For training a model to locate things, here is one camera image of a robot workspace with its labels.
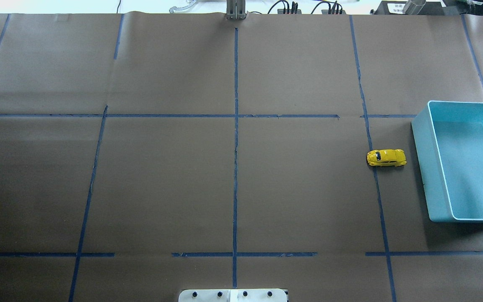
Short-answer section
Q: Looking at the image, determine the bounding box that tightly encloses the brown paper table cover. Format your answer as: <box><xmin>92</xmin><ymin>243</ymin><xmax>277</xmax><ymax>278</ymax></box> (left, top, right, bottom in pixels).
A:
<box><xmin>0</xmin><ymin>12</ymin><xmax>483</xmax><ymax>302</ymax></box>

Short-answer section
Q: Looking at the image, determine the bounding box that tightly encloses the aluminium frame post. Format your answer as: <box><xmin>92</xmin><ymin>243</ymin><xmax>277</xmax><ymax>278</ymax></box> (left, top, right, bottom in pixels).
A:
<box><xmin>226</xmin><ymin>0</ymin><xmax>247</xmax><ymax>20</ymax></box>

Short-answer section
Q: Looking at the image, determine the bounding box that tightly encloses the white grabber tool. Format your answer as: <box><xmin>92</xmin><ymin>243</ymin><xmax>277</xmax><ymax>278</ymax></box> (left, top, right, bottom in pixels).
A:
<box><xmin>169</xmin><ymin>0</ymin><xmax>198</xmax><ymax>14</ymax></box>

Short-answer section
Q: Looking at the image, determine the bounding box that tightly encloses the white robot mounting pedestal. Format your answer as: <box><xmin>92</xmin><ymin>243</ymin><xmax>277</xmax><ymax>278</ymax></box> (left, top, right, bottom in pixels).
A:
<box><xmin>178</xmin><ymin>288</ymin><xmax>289</xmax><ymax>302</ymax></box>

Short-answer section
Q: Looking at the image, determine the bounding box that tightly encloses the yellow beetle toy car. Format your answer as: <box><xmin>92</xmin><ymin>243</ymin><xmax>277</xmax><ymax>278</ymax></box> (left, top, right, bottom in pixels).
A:
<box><xmin>366</xmin><ymin>149</ymin><xmax>407</xmax><ymax>167</ymax></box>

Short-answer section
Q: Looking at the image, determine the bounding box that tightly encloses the light blue plastic bin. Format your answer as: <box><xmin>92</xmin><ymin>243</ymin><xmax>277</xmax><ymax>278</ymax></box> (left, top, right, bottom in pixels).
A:
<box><xmin>411</xmin><ymin>101</ymin><xmax>483</xmax><ymax>223</ymax></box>

